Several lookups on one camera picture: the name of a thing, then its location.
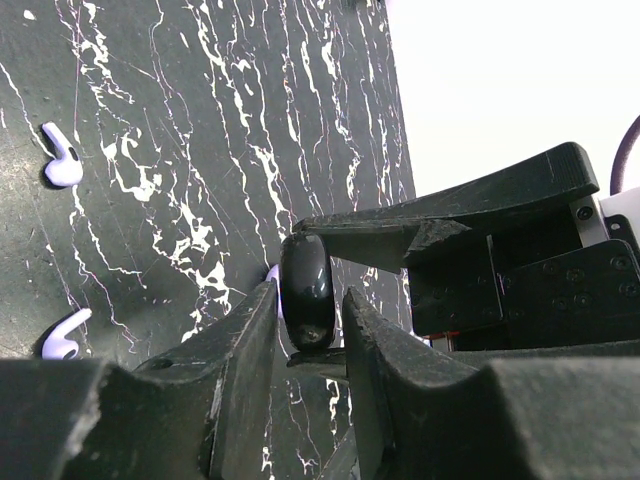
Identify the black earbud charging case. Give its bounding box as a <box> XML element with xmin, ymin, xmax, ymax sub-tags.
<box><xmin>279</xmin><ymin>232</ymin><xmax>335</xmax><ymax>352</ymax></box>

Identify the purple earbud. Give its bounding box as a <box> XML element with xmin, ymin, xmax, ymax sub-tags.
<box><xmin>41</xmin><ymin>122</ymin><xmax>84</xmax><ymax>188</ymax></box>
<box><xmin>41</xmin><ymin>308</ymin><xmax>92</xmax><ymax>360</ymax></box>

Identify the purple earbud charging case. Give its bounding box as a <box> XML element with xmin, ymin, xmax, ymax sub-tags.
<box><xmin>263</xmin><ymin>263</ymin><xmax>287</xmax><ymax>321</ymax></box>

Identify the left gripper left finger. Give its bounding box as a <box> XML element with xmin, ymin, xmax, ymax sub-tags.
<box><xmin>1</xmin><ymin>282</ymin><xmax>278</xmax><ymax>479</ymax></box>

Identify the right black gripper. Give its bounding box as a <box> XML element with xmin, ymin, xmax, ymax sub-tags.
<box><xmin>293</xmin><ymin>142</ymin><xmax>639</xmax><ymax>350</ymax></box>

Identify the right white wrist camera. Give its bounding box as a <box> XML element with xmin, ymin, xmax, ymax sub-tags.
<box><xmin>600</xmin><ymin>187</ymin><xmax>640</xmax><ymax>243</ymax></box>

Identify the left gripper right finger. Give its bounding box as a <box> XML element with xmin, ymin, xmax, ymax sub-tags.
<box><xmin>342</xmin><ymin>289</ymin><xmax>639</xmax><ymax>479</ymax></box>

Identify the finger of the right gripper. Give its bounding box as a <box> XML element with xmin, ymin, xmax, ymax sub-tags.
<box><xmin>286</xmin><ymin>348</ymin><xmax>348</xmax><ymax>380</ymax></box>

